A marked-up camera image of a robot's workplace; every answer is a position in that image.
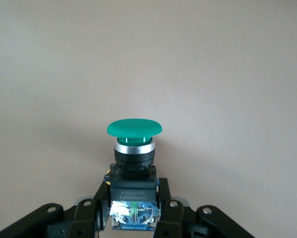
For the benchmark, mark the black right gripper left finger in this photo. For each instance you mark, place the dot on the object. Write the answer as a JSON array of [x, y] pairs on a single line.
[[81, 215]]

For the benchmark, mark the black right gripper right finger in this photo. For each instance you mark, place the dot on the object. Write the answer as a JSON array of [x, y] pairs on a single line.
[[178, 215]]

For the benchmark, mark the green mushroom push button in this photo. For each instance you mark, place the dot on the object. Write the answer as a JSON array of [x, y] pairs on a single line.
[[134, 153]]

